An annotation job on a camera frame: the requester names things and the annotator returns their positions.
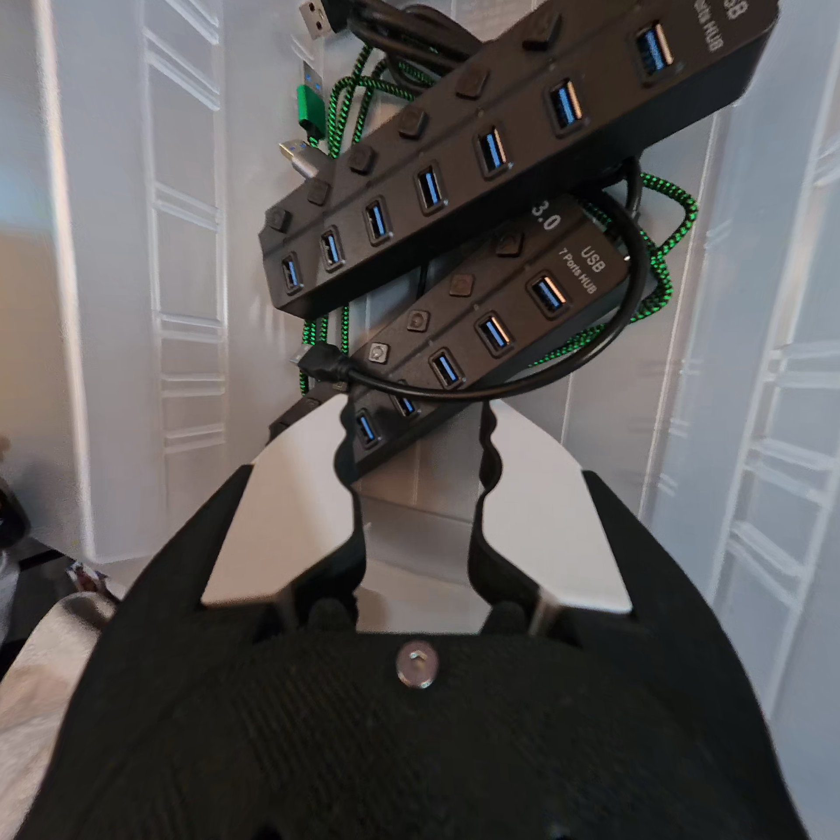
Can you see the clear plastic storage bin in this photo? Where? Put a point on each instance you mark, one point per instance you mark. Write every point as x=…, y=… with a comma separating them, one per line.
x=184, y=262

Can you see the short black usb hub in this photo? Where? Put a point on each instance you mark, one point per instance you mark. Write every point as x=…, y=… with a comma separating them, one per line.
x=485, y=334

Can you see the person's left forearm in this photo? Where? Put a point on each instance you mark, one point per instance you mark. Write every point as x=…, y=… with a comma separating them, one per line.
x=52, y=656

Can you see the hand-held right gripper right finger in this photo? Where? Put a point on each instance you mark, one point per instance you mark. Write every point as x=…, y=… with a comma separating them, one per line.
x=558, y=525

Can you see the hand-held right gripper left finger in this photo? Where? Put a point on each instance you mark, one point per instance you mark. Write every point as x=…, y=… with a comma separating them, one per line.
x=282, y=518

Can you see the long black usb hub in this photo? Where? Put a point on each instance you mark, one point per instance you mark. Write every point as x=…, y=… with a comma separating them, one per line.
x=525, y=131

